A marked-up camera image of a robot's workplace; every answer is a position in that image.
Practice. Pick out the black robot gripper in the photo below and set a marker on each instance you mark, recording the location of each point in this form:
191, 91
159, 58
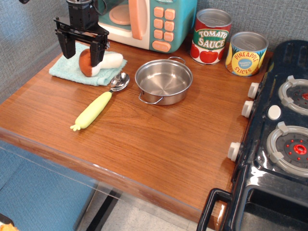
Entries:
83, 18

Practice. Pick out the brown white plush mushroom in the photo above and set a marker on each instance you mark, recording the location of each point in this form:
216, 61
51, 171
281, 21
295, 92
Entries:
110, 60

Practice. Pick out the light teal folded cloth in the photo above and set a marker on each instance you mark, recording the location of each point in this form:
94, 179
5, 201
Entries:
69, 69

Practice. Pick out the teal toy microwave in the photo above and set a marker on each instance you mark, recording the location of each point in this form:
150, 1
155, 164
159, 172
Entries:
156, 25

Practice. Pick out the tomato sauce can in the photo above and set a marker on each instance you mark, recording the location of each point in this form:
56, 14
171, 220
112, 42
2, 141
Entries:
211, 30

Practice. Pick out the pineapple slices can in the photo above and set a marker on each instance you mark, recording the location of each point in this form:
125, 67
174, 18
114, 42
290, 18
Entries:
246, 53

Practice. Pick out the orange object at corner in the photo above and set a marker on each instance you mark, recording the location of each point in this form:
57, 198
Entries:
6, 224

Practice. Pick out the black toy stove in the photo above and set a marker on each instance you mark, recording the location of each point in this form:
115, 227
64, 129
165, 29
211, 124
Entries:
270, 179

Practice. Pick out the spoon with yellow-green handle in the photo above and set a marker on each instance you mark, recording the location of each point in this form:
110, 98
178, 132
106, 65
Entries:
118, 83

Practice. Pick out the silver pot with handles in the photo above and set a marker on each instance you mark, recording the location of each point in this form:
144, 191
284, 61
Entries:
163, 82

